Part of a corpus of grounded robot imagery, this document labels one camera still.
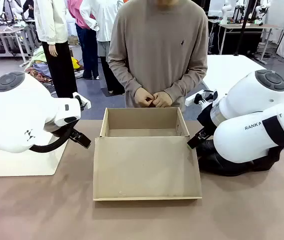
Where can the grey metal-legged table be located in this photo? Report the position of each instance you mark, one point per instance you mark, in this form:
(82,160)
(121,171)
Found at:
(2,31)

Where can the person's left hand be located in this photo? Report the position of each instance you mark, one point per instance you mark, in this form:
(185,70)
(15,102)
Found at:
(163,100)

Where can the white plastic storage bin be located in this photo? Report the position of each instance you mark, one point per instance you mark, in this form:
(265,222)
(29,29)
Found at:
(19,162)

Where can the person in beige sweater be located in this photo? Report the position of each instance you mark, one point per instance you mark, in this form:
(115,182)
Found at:
(156,45)

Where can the person in white jacket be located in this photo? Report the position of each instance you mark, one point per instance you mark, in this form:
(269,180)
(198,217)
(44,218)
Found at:
(57,70)

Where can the black background robot equipment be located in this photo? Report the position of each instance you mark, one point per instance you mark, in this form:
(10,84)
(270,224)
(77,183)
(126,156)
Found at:
(7,15)

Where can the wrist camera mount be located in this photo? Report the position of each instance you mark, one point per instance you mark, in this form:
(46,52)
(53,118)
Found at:
(194,98)
(83,103)

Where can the yellow bag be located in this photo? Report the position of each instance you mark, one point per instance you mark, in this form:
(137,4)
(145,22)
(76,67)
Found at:
(75,63)

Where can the brown cardboard shoe box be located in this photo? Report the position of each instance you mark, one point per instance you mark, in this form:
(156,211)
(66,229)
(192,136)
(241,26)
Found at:
(144,167)

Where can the small cardboard box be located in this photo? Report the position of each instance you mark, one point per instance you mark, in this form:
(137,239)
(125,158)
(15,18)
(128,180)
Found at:
(74,40)

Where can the person's right forearm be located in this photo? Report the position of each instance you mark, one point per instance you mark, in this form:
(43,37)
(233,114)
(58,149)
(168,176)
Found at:
(124,77)

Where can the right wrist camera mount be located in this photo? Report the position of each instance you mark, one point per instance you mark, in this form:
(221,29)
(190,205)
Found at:
(194,98)

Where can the black pole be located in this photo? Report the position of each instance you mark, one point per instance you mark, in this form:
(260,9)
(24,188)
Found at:
(242,30)

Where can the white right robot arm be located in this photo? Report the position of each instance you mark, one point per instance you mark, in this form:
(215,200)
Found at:
(244,140)

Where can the colourful clothes pile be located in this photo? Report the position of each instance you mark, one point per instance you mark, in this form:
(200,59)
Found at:
(40,67)

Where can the person's right hand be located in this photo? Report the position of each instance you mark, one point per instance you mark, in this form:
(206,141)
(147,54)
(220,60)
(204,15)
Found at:
(143,97)

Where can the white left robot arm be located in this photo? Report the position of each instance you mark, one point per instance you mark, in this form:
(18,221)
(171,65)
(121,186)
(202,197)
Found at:
(19,112)

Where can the dark desk with robots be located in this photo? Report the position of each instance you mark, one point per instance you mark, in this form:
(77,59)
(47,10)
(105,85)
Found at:
(241,27)

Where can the person in white shirt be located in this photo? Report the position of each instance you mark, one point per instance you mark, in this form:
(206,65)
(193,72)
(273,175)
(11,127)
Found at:
(101,20)

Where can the person in pink top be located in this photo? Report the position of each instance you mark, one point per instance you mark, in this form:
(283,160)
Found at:
(88,50)

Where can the white table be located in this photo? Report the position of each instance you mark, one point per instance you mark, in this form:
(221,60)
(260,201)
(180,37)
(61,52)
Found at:
(226,70)

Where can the person's left forearm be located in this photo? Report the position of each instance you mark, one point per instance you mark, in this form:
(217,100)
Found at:
(189,80)

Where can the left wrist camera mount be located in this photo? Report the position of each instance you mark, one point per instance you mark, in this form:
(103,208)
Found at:
(83,103)

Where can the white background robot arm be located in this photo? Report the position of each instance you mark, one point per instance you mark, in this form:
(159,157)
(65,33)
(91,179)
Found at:
(225,10)
(260,10)

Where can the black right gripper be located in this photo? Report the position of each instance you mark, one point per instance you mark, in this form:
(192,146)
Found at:
(205,117)

